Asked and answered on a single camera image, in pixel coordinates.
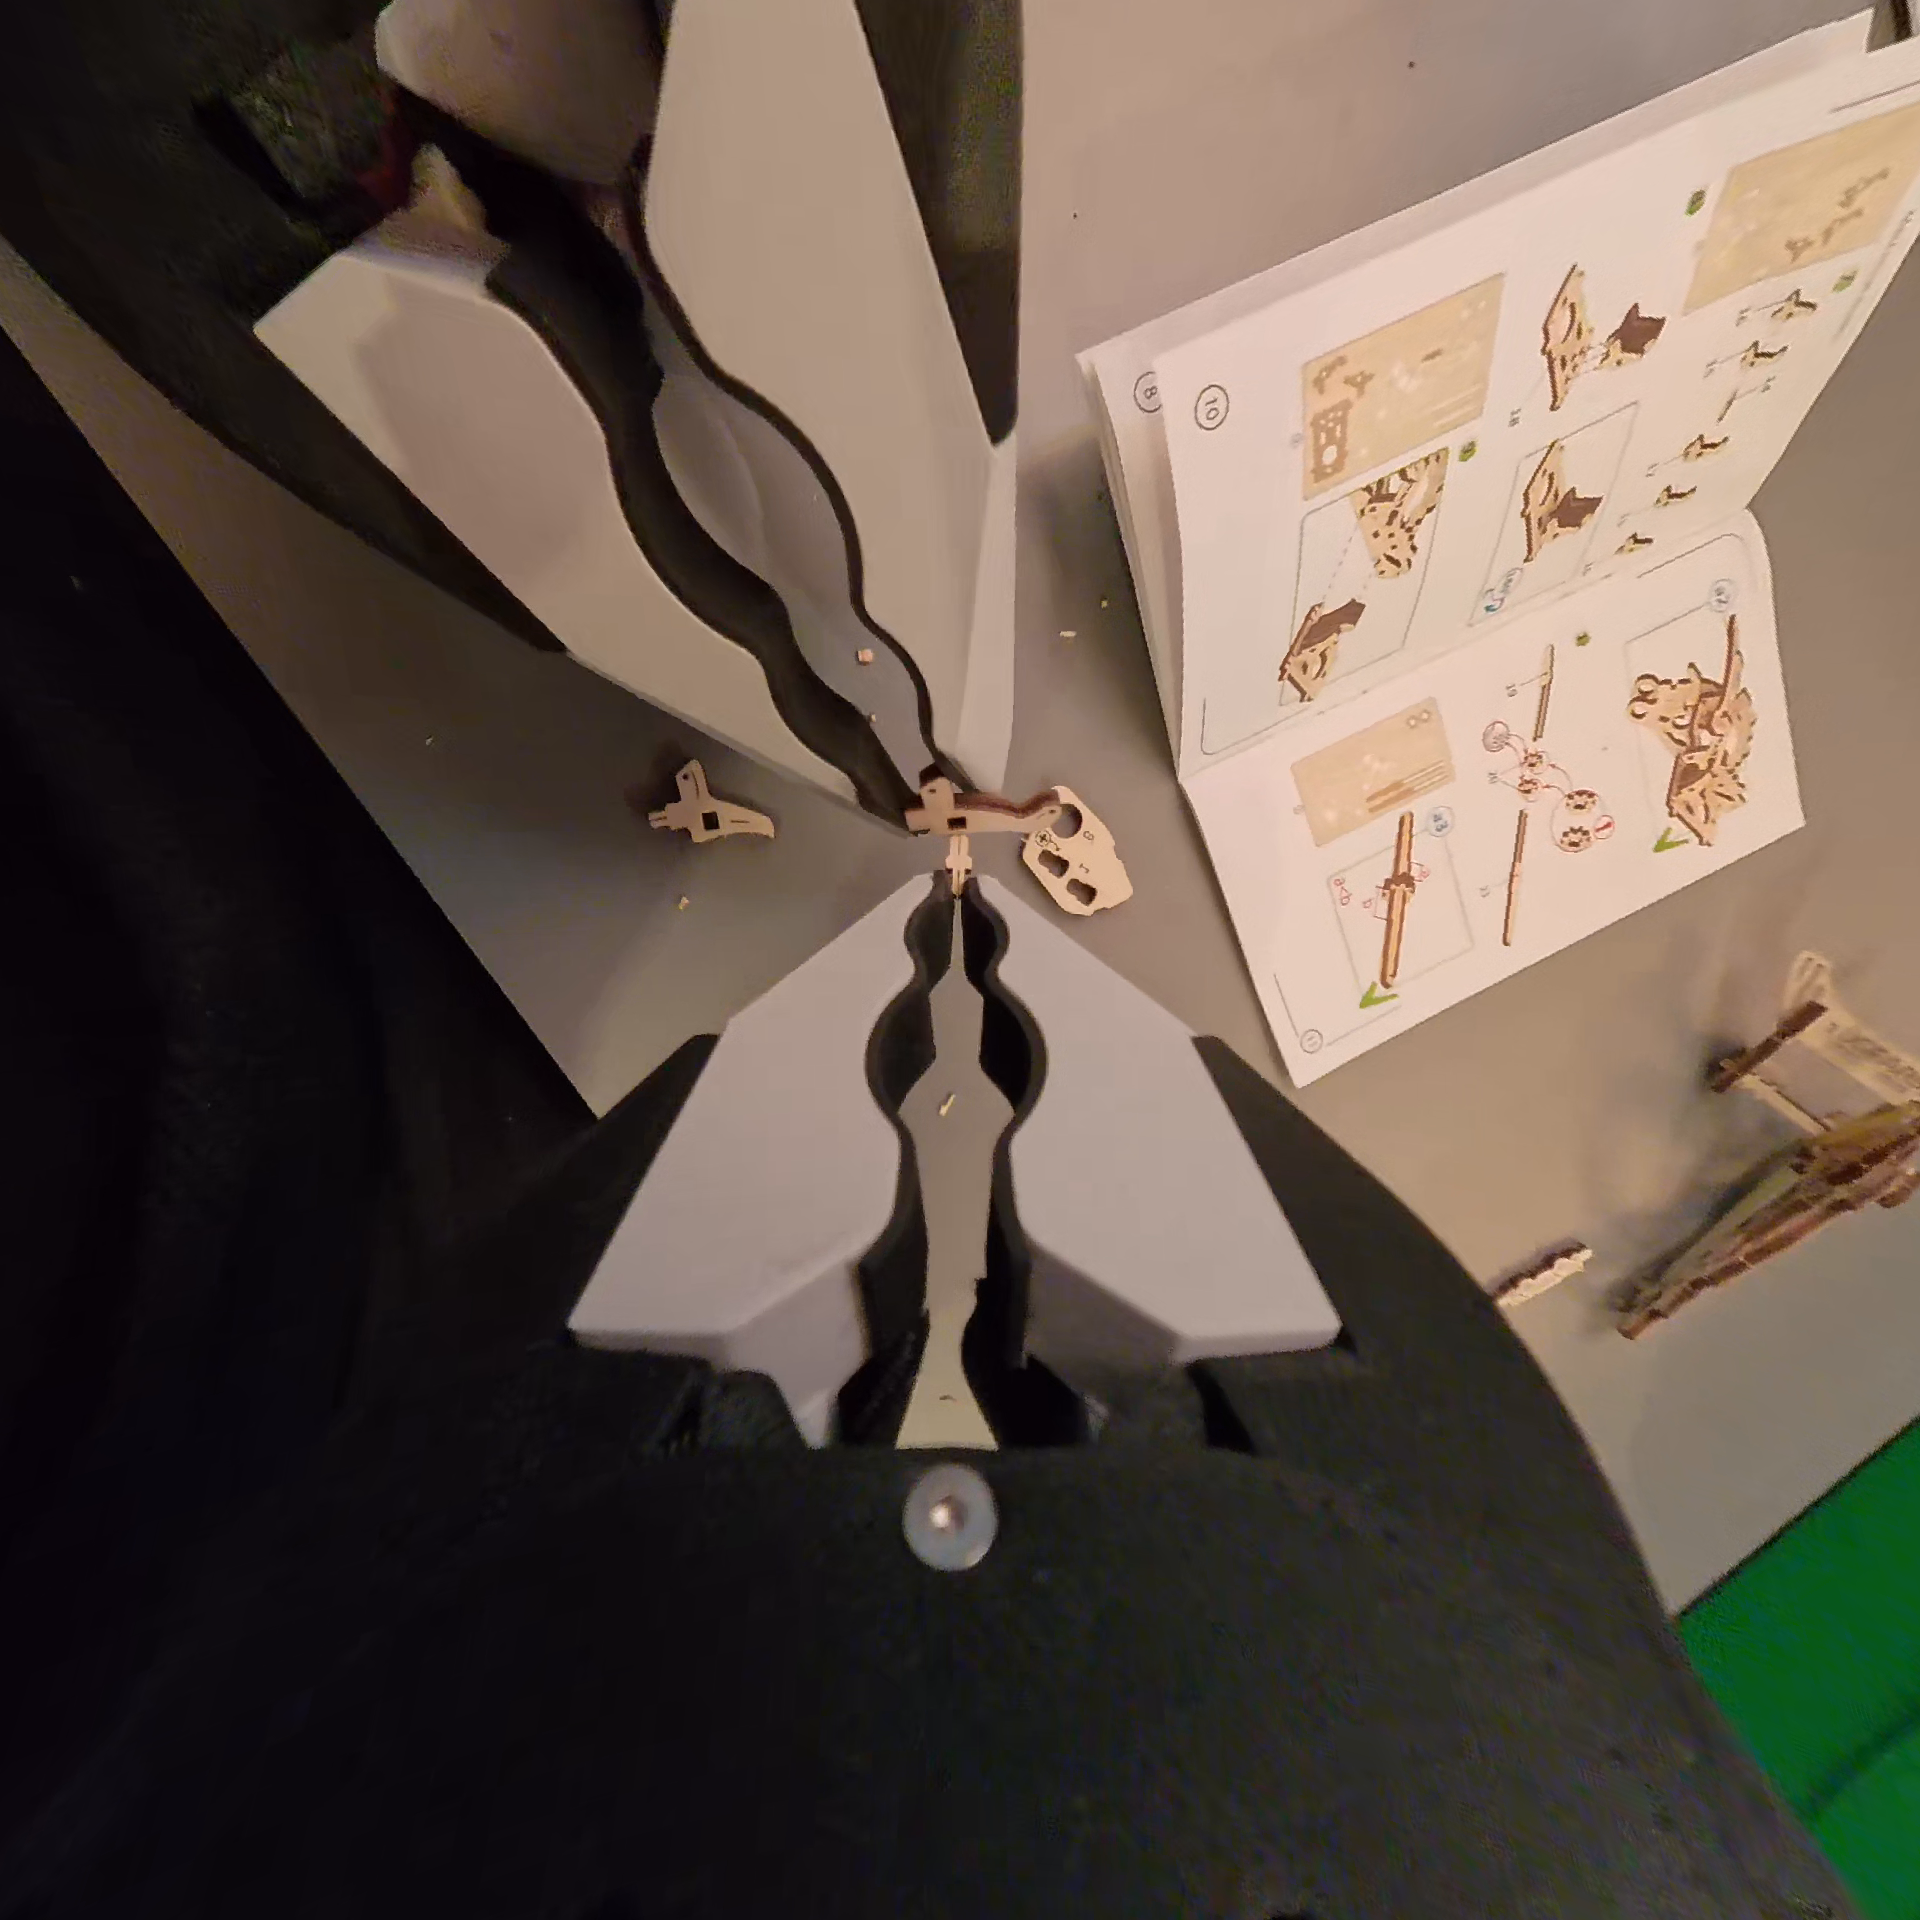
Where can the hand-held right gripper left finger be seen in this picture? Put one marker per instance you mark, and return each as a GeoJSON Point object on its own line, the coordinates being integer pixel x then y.
{"type": "Point", "coordinates": [750, 1199]}

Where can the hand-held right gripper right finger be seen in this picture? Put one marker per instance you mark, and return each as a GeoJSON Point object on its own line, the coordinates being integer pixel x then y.
{"type": "Point", "coordinates": [1156, 1199]}

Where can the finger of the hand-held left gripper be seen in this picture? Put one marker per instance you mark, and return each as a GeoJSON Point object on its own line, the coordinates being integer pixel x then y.
{"type": "Point", "coordinates": [810, 269]}
{"type": "Point", "coordinates": [479, 481]}

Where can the small wooden peg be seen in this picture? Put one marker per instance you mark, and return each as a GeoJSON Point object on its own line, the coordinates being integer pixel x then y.
{"type": "Point", "coordinates": [956, 866]}

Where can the wooden part with brown arm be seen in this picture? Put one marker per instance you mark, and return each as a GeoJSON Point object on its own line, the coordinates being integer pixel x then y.
{"type": "Point", "coordinates": [939, 807]}

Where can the wooden model assembly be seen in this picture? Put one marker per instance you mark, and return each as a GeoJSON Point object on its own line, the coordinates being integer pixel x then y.
{"type": "Point", "coordinates": [1800, 1187]}

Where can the oval wooden plate with holes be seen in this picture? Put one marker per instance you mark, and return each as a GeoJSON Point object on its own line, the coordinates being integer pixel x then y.
{"type": "Point", "coordinates": [1084, 876]}

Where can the small notched wooden part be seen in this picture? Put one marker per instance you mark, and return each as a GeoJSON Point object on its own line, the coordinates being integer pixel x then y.
{"type": "Point", "coordinates": [702, 818]}

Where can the small toothed wooden strip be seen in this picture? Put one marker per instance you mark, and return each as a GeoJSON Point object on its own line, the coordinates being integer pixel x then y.
{"type": "Point", "coordinates": [1540, 1275]}

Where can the white instruction booklet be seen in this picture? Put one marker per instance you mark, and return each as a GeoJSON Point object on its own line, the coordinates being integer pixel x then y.
{"type": "Point", "coordinates": [1500, 839]}

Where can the dark cloth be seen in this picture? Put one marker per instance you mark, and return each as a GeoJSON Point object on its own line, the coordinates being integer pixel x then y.
{"type": "Point", "coordinates": [180, 977]}

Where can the green mat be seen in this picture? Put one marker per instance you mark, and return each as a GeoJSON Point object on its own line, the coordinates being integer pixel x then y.
{"type": "Point", "coordinates": [1831, 1680]}

